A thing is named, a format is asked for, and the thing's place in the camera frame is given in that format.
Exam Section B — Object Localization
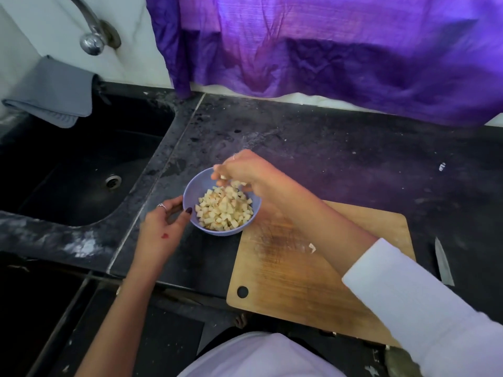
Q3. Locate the person's right forearm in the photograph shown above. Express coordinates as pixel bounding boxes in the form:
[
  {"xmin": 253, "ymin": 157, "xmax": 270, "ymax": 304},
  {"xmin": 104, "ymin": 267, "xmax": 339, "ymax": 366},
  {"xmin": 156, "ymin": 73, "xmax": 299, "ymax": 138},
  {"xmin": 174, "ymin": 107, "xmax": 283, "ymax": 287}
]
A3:
[{"xmin": 263, "ymin": 176, "xmax": 380, "ymax": 277}]

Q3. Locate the metal faucet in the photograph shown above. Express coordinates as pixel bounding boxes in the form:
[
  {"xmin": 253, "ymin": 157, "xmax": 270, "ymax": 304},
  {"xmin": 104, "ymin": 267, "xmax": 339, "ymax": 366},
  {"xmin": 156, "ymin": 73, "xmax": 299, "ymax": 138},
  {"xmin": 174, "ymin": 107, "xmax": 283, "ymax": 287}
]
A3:
[{"xmin": 67, "ymin": 0, "xmax": 123, "ymax": 57}]

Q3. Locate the person's right hand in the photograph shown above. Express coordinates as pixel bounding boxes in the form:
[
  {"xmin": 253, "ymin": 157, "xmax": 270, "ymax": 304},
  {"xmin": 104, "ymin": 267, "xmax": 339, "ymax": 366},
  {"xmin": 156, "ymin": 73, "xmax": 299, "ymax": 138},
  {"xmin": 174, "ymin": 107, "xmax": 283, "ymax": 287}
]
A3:
[{"xmin": 211, "ymin": 148, "xmax": 286, "ymax": 203}]

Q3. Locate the blue bowl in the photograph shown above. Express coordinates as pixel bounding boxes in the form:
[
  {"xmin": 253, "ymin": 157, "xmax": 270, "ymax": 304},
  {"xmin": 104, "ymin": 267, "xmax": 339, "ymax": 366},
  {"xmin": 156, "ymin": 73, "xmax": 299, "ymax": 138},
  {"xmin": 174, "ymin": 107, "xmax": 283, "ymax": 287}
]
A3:
[{"xmin": 182, "ymin": 166, "xmax": 263, "ymax": 237}]

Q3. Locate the purple cloth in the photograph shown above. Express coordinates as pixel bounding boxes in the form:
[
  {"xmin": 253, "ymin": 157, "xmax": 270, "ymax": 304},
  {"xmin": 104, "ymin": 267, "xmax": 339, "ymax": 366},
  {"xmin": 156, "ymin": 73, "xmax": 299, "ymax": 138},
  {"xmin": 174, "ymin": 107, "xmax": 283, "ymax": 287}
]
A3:
[{"xmin": 145, "ymin": 0, "xmax": 503, "ymax": 128}]

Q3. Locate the person's left forearm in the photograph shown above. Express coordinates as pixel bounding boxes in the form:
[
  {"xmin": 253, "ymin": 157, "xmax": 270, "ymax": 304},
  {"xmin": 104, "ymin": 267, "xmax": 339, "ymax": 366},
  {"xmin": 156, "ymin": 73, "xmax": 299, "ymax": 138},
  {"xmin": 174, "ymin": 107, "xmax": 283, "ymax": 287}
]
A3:
[{"xmin": 74, "ymin": 267, "xmax": 162, "ymax": 377}]

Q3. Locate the dark sink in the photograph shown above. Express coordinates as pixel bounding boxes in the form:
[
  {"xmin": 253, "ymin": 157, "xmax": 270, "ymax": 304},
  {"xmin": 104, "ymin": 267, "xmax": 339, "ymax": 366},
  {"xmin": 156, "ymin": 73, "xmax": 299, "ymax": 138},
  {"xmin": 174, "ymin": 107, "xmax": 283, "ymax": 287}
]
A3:
[{"xmin": 0, "ymin": 94, "xmax": 176, "ymax": 228}]

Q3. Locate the black handled knife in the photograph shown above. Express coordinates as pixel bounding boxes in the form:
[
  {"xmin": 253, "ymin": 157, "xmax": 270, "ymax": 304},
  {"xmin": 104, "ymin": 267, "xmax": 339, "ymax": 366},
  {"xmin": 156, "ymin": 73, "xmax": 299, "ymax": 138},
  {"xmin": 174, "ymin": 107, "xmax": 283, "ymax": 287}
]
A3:
[{"xmin": 434, "ymin": 236, "xmax": 456, "ymax": 289}]

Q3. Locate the pile of diced potato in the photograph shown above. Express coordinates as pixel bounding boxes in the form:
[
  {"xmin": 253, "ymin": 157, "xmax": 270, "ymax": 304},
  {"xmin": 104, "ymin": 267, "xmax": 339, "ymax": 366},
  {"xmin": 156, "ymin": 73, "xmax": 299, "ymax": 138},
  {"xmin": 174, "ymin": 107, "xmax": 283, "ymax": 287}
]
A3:
[{"xmin": 195, "ymin": 183, "xmax": 255, "ymax": 232}]

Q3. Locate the wooden cutting board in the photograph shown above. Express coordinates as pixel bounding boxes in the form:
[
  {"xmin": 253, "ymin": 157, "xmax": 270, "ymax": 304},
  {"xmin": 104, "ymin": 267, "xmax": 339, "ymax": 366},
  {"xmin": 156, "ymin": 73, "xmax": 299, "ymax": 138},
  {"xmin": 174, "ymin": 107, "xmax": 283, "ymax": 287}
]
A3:
[{"xmin": 226, "ymin": 200, "xmax": 417, "ymax": 348}]

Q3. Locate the grey cloth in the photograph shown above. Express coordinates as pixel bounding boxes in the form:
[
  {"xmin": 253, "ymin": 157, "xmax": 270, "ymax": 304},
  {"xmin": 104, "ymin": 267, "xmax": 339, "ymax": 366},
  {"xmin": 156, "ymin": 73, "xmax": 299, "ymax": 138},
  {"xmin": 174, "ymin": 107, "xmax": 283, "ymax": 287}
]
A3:
[{"xmin": 2, "ymin": 56, "xmax": 102, "ymax": 129}]

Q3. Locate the person's left hand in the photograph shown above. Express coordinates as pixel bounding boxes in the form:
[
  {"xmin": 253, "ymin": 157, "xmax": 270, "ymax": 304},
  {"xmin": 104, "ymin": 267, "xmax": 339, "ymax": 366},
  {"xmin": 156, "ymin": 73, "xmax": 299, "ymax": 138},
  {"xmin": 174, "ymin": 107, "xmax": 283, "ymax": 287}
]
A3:
[{"xmin": 132, "ymin": 196, "xmax": 194, "ymax": 280}]

